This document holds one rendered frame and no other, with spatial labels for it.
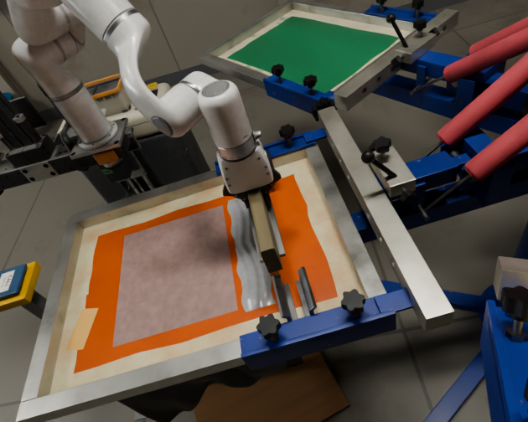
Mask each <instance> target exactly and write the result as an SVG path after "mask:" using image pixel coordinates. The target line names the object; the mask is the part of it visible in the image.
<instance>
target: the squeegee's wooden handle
mask: <svg viewBox="0 0 528 422"><path fill-rule="evenodd" d="M247 195H248V199H249V204H250V207H251V215H252V218H253V223H254V226H255V231H256V237H257V242H258V246H259V250H260V254H261V257H262V259H263V261H264V263H265V266H266V268H267V270H268V273H271V272H274V271H277V270H282V269H283V268H282V262H281V258H280V255H279V253H278V249H277V243H276V240H275V236H274V233H273V230H272V224H271V220H270V217H269V213H268V210H267V206H266V203H265V201H264V198H263V196H262V192H261V187H259V188H254V189H252V190H249V191H247Z"/></svg>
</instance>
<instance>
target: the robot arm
mask: <svg viewBox="0 0 528 422"><path fill-rule="evenodd" d="M6 1H7V5H8V10H9V13H10V17H11V20H12V23H13V27H14V29H15V32H16V33H17V35H18V36H19V38H18V39H16V40H15V42H14V43H13V46H12V54H13V57H14V58H15V59H16V61H17V62H18V63H19V64H20V65H21V66H22V67H23V68H24V69H25V70H26V71H27V72H28V73H29V74H30V75H31V76H32V77H33V78H34V80H35V81H36V82H37V83H38V84H39V85H40V87H41V88H42V89H43V90H44V92H45V93H46V94H47V96H48V97H49V98H50V99H51V100H52V101H53V103H54V104H55V106H56V107H57V108H58V110H59V111H60V113H61V114H62V115H63V117H64V118H65V119H66V120H67V121H68V122H69V124H70V125H71V127H72V128H73V129H74V131H75V132H76V134H77V135H78V136H79V138H78V145H79V146H80V148H82V149H85V150H90V149H95V148H98V147H101V146H103V145H104V144H106V143H108V142H109V141H110V140H111V139H112V138H113V137H114V136H115V135H116V133H117V131H118V126H117V124H116V123H115V122H114V121H108V120H107V119H106V113H107V110H106V109H105V108H101V109H100V107H99V106H98V105H97V104H96V102H95V100H94V99H93V97H92V96H91V94H90V92H89V91H88V89H86V87H85V85H84V84H83V82H82V81H81V79H80V78H79V77H78V76H77V75H76V74H74V73H73V72H70V71H68V70H66V69H62V68H61V67H60V66H61V65H62V64H63V63H64V62H65V61H66V60H68V59H70V58H71V57H73V56H74V55H76V54H77V53H79V52H80V51H81V50H82V49H83V48H84V46H85V26H86V27H87V28H88V29H89V30H90V31H91V32H92V33H93V34H94V35H95V36H96V37H97V38H98V39H99V40H100V41H101V42H102V43H103V44H104V45H105V46H106V47H107V48H108V49H109V50H110V51H111V52H112V53H113V54H114V55H115V56H116V57H117V59H118V63H119V70H120V76H121V80H122V84H123V87H124V90H125V91H126V93H127V96H128V98H129V99H130V101H131V102H132V103H133V105H134V106H135V107H136V108H137V110H138V111H139V112H140V113H141V114H142V115H143V116H145V117H146V118H147V119H148V120H149V121H150V122H151V123H152V124H153V125H154V126H155V127H156V128H157V129H159V130H160V131H161V132H162V133H163V134H165V135H167V136H171V137H180V136H183V135H184V134H185V133H187V132H188V131H189V130H190V129H191V128H192V127H193V126H194V125H195V124H196V123H197V122H199V121H200V120H201V119H202V118H203V117H204V120H205V122H206V124H207V127H208V128H209V130H210V134H211V136H212V137H213V140H214V142H215V145H216V147H217V149H218V151H217V153H216V154H217V159H218V163H219V166H220V171H221V174H222V177H223V179H224V181H225V183H224V187H223V190H222V192H223V196H228V197H231V196H233V197H234V198H238V199H241V201H242V202H244V203H245V205H246V208H250V209H251V207H250V204H249V199H248V195H247V192H246V191H249V190H252V189H254V188H259V187H261V192H262V196H263V198H264V201H265V203H266V206H267V208H270V205H269V202H271V197H270V194H269V193H270V192H269V191H270V190H271V188H272V187H273V185H274V183H276V182H277V181H278V180H280V179H281V178H282V177H281V174H280V173H279V172H278V171H277V170H275V169H274V168H273V167H271V165H270V162H269V160H268V158H267V154H266V152H265V150H264V147H263V146H262V144H261V142H260V141H259V139H258V138H260V137H261V132H260V131H254V130H252V129H251V125H250V122H249V120H248V117H247V114H246V110H245V107H244V105H243V102H242V99H241V95H240V92H239V90H238V88H237V87H236V85H235V84H234V83H233V82H231V81H228V80H217V79H215V78H213V77H212V76H210V75H207V74H206V73H203V72H200V71H195V72H192V73H191V74H189V75H187V76H186V77H185V78H184V79H182V80H181V81H180V82H179V83H178V84H176V86H174V87H173V88H172V89H171V90H169V91H168V92H167V93H166V94H165V95H163V96H162V97H161V98H160V99H159V98H158V97H157V96H156V95H155V94H154V93H153V92H152V91H150V89H149V88H148V87H147V86H146V85H145V84H144V82H143V80H142V77H141V75H140V73H139V68H138V62H139V59H140V57H141V55H142V52H143V51H144V49H145V48H146V46H147V44H148V41H149V39H150V36H151V32H152V29H151V25H150V23H149V22H148V21H147V20H146V19H145V17H143V16H142V15H141V14H140V13H139V12H138V11H137V10H136V9H135V8H134V7H133V6H132V5H131V4H130V3H129V2H128V1H127V0H6Z"/></svg>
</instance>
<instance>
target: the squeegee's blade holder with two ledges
mask: <svg viewBox="0 0 528 422"><path fill-rule="evenodd" d="M269 205H270V208H267V210H268V213H269V217H270V220H271V224H272V230H273V233H274V236H275V240H276V243H277V249H278V253H279V255H280V258H281V257H283V256H286V252H285V249H284V246H283V242H282V237H281V234H280V231H279V228H278V224H277V219H276V215H275V213H274V209H273V206H272V201H271V202H269ZM248 210H249V215H250V219H251V227H252V230H253V234H254V239H255V243H256V250H257V254H258V259H259V261H260V263H264V261H263V259H262V257H261V254H260V250H259V246H258V242H257V237H256V231H255V226H254V223H253V218H252V215H251V210H250V208H248Z"/></svg>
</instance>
